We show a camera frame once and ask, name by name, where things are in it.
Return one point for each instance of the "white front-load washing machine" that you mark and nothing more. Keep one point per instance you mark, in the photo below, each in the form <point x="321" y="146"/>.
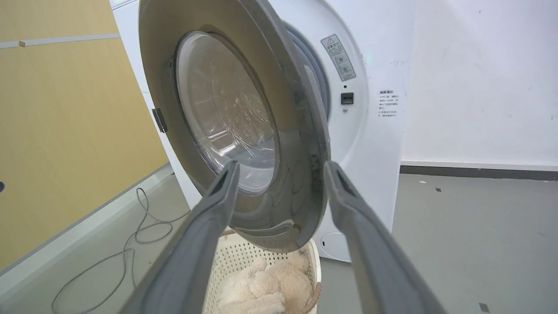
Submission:
<point x="375" y="144"/>

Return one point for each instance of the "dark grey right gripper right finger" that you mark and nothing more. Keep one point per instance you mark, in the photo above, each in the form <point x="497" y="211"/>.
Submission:
<point x="379" y="261"/>

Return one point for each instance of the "cream fluffy towel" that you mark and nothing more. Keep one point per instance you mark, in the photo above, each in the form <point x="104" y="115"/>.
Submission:
<point x="272" y="285"/>

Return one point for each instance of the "white perforated laundry basket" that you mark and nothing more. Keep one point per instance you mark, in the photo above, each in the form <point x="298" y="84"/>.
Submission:
<point x="231" y="266"/>

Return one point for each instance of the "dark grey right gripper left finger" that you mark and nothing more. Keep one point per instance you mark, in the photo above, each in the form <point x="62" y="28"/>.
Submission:
<point x="192" y="257"/>

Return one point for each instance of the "grey round washing machine door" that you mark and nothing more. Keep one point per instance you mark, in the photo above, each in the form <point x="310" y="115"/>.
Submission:
<point x="244" y="131"/>

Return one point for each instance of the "grey warning label sticker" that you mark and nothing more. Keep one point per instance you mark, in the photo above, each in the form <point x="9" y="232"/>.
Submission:
<point x="338" y="57"/>

